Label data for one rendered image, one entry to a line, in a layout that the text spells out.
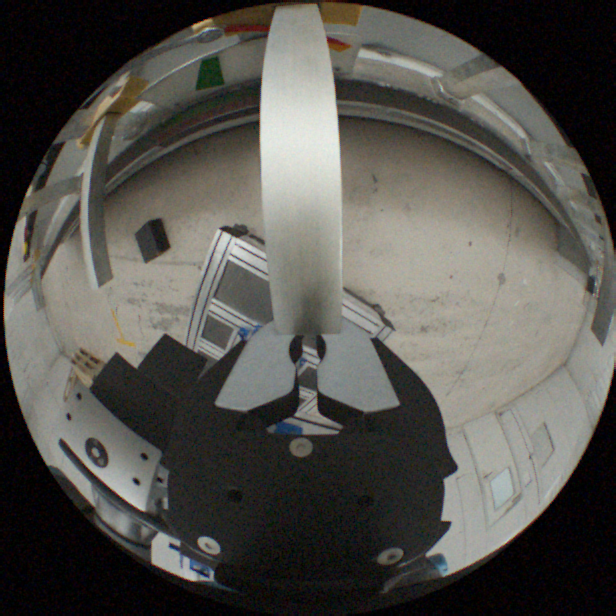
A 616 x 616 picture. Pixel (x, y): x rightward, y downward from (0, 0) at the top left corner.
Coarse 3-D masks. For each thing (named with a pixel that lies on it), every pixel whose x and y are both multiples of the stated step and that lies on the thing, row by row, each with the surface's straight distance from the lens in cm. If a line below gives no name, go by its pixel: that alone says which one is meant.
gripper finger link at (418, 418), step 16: (384, 352) 9; (384, 368) 8; (400, 368) 8; (400, 384) 8; (416, 384) 8; (400, 400) 7; (416, 400) 7; (432, 400) 8; (368, 416) 7; (384, 416) 7; (400, 416) 7; (416, 416) 7; (432, 416) 7; (384, 432) 6; (400, 432) 7; (416, 432) 7; (432, 432) 7; (432, 448) 7; (448, 448) 7; (448, 464) 7
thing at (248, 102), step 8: (256, 96) 30; (232, 104) 30; (240, 104) 30; (248, 104) 29; (256, 104) 29; (208, 112) 32; (216, 112) 31; (224, 112) 30; (192, 120) 33; (200, 120) 32; (176, 128) 34; (184, 128) 33; (160, 136) 36; (168, 136) 35
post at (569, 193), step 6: (564, 186) 76; (564, 192) 75; (570, 192) 75; (576, 192) 74; (582, 192) 74; (570, 198) 75; (576, 198) 74; (582, 198) 74; (588, 198) 73; (582, 204) 74; (588, 204) 73; (594, 204) 73; (600, 204) 73; (594, 210) 73; (600, 210) 72; (600, 216) 75
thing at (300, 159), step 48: (288, 48) 12; (288, 96) 9; (288, 144) 8; (336, 144) 8; (288, 192) 8; (336, 192) 8; (288, 240) 8; (336, 240) 8; (288, 288) 8; (336, 288) 8
